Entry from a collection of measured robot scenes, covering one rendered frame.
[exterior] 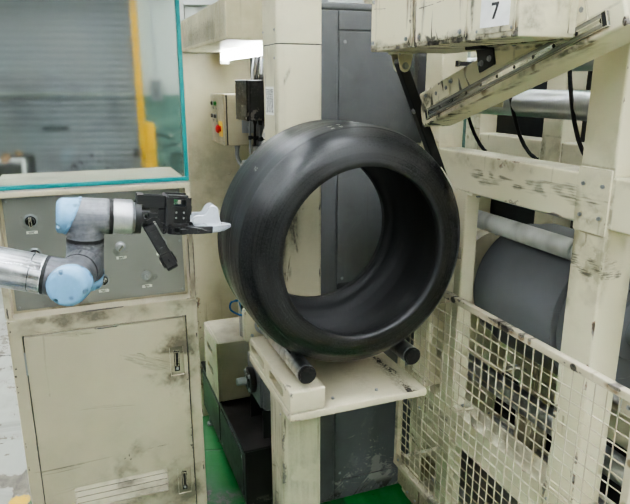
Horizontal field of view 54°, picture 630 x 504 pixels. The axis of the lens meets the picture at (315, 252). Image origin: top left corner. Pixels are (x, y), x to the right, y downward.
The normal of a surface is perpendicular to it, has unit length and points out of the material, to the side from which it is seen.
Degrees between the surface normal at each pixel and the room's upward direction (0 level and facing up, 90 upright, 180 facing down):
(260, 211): 71
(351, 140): 43
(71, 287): 90
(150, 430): 90
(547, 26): 90
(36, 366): 90
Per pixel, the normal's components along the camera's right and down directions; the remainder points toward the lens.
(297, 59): 0.36, 0.25
